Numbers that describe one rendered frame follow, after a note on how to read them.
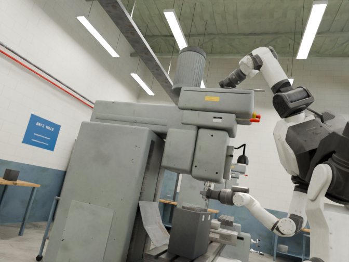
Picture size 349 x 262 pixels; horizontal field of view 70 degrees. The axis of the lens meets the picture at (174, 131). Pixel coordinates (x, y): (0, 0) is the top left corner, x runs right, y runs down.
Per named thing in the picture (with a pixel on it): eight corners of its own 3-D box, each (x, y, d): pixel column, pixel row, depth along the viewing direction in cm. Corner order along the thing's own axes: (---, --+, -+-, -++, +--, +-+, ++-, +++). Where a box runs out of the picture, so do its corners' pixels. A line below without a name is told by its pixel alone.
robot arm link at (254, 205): (238, 199, 148) (257, 215, 140) (232, 200, 141) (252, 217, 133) (244, 190, 147) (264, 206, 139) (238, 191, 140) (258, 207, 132)
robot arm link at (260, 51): (240, 60, 148) (247, 48, 128) (257, 53, 147) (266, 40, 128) (247, 76, 147) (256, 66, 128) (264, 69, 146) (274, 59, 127)
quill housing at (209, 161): (224, 185, 163) (230, 138, 170) (220, 182, 144) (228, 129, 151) (196, 180, 169) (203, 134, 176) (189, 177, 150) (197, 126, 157)
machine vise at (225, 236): (236, 243, 165) (238, 225, 168) (236, 246, 151) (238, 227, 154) (185, 231, 175) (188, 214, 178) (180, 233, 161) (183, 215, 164)
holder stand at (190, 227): (207, 252, 122) (213, 210, 126) (192, 260, 102) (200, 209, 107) (184, 246, 127) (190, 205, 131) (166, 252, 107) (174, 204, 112)
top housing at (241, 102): (252, 126, 171) (254, 104, 175) (252, 114, 147) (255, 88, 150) (186, 120, 186) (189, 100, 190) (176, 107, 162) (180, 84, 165)
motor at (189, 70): (201, 99, 183) (208, 60, 191) (196, 88, 165) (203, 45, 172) (176, 97, 190) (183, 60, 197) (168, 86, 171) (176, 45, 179)
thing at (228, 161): (230, 180, 155) (234, 147, 159) (229, 179, 151) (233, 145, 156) (223, 179, 156) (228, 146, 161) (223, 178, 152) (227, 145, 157)
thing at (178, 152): (197, 176, 172) (203, 139, 177) (189, 171, 149) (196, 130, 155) (171, 171, 178) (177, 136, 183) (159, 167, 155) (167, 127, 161)
